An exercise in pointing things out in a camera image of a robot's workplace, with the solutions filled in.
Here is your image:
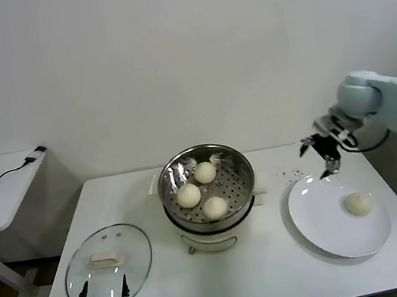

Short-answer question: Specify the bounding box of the black cable with adapter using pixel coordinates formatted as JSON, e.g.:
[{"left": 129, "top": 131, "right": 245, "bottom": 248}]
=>
[{"left": 0, "top": 144, "right": 52, "bottom": 183}]

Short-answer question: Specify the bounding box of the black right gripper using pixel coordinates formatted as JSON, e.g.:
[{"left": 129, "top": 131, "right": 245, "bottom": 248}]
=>
[{"left": 295, "top": 130, "right": 345, "bottom": 183}]

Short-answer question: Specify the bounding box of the white electric cooker pot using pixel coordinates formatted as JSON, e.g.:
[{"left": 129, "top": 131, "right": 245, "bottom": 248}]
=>
[{"left": 161, "top": 183, "right": 274, "bottom": 261}]

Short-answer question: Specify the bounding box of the white round plate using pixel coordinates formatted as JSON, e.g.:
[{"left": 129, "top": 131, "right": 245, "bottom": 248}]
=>
[{"left": 283, "top": 161, "right": 397, "bottom": 269}]

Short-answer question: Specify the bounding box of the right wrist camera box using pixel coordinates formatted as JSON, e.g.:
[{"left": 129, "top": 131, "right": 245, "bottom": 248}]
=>
[{"left": 323, "top": 117, "right": 360, "bottom": 152}]

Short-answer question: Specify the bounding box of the white steamed baozi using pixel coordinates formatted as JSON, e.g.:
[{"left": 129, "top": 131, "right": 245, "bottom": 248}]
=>
[
  {"left": 173, "top": 181, "right": 205, "bottom": 211},
  {"left": 191, "top": 160, "right": 219, "bottom": 186},
  {"left": 200, "top": 194, "right": 231, "bottom": 222},
  {"left": 341, "top": 189, "right": 375, "bottom": 220}
]

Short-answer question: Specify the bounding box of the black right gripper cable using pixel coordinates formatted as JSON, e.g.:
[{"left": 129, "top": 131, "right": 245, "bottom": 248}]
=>
[{"left": 338, "top": 128, "right": 395, "bottom": 158}]

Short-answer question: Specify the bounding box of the stainless steel steamer basket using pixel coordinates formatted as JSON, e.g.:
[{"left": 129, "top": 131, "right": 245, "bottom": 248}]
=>
[{"left": 141, "top": 134, "right": 276, "bottom": 243}]

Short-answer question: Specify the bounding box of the glass lid with white handle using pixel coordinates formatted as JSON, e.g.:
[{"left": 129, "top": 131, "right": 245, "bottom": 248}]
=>
[{"left": 55, "top": 217, "right": 161, "bottom": 297}]

